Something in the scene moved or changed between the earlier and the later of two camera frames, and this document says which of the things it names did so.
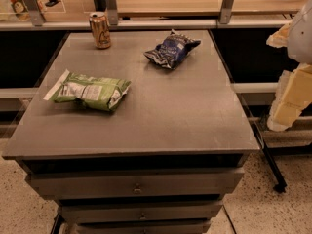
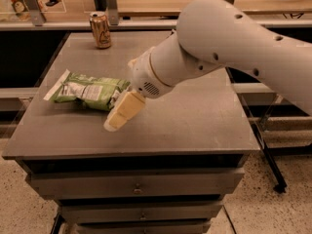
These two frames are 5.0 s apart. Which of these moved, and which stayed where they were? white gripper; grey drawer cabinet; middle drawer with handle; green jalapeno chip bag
Moved: white gripper
Stayed: grey drawer cabinet; middle drawer with handle; green jalapeno chip bag
